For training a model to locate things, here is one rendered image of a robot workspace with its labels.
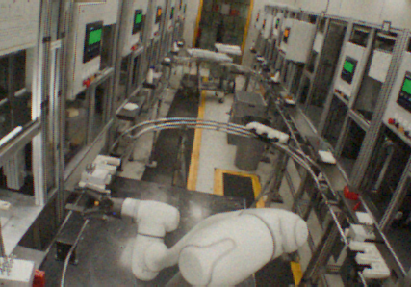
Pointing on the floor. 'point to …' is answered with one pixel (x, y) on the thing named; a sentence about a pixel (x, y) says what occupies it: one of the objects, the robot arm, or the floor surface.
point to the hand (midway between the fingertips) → (72, 198)
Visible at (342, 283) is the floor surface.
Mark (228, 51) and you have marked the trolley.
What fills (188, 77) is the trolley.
